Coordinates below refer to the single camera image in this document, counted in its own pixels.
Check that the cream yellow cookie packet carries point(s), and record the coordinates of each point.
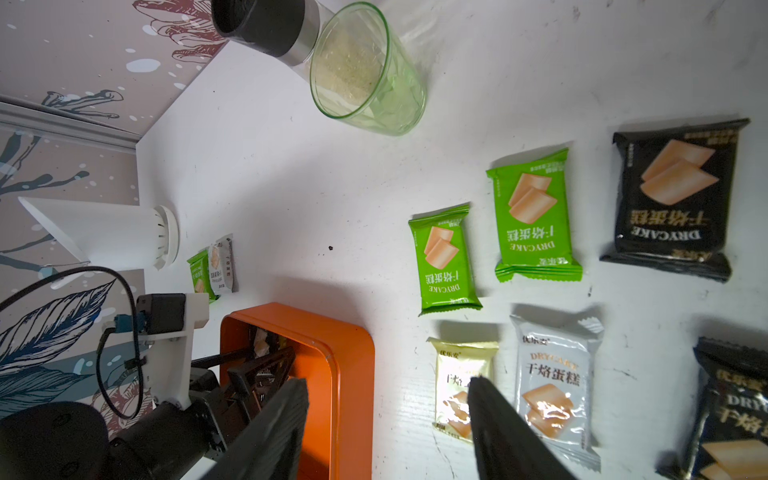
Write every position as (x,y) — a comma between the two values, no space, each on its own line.
(456,365)

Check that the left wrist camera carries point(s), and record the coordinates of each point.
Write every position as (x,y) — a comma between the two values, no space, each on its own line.
(166,325)

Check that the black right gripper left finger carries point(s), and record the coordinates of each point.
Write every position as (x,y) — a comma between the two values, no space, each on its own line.
(270,446)

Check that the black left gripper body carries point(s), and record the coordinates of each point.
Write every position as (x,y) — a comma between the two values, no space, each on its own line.
(228,392)

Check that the black cap spice shaker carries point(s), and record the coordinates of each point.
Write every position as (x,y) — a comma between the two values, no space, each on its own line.
(287,30)

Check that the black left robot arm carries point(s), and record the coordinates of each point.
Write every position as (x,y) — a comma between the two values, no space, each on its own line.
(63,440)

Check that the green translucent cup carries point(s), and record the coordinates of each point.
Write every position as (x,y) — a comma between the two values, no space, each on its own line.
(361,75)

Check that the green cookie packet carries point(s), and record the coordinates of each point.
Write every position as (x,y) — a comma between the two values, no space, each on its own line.
(532,218)
(445,274)
(200,276)

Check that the white rounded container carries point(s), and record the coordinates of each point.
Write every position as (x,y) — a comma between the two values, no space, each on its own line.
(120,237)

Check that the black cookie packet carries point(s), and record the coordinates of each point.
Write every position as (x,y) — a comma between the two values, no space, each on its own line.
(728,439)
(674,198)

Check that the white cookie packet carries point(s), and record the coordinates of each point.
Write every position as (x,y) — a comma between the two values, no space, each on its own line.
(221,266)
(554,385)

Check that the orange storage box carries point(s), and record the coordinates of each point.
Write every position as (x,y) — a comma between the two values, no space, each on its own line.
(337,359)

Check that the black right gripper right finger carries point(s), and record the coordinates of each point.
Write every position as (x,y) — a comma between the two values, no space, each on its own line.
(505,447)

